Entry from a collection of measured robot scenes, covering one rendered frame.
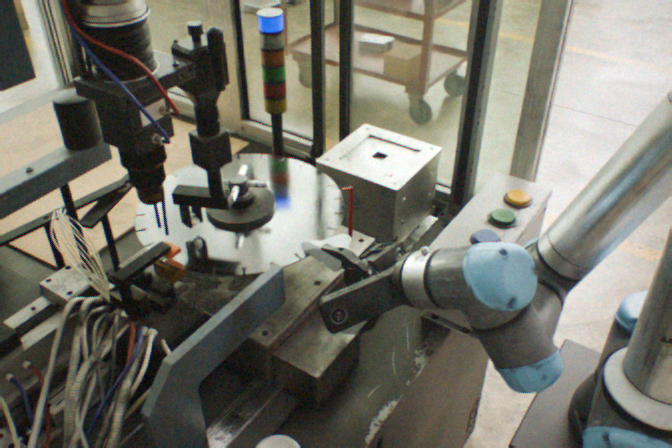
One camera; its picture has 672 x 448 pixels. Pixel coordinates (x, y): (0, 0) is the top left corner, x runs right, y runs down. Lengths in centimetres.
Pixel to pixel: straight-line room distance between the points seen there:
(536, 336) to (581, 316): 156
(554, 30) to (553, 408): 60
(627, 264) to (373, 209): 154
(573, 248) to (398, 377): 37
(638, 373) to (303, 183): 60
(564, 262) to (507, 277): 14
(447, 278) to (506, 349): 11
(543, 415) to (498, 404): 97
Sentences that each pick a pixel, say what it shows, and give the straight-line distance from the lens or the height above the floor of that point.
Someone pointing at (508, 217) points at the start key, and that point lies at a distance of 113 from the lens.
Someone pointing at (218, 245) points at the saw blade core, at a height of 95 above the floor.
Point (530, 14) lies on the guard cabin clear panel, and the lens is 119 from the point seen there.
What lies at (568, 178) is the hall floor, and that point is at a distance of 304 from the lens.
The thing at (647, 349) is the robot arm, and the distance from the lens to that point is 74.
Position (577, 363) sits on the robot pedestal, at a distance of 114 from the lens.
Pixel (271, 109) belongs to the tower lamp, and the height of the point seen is 98.
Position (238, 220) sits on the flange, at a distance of 101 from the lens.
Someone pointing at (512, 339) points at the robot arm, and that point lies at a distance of 78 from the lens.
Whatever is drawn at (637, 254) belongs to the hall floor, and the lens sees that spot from 269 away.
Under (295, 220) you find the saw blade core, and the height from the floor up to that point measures 95.
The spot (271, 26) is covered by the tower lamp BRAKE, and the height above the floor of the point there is 114.
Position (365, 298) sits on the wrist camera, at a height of 98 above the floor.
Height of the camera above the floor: 155
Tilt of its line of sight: 37 degrees down
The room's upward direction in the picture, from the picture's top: straight up
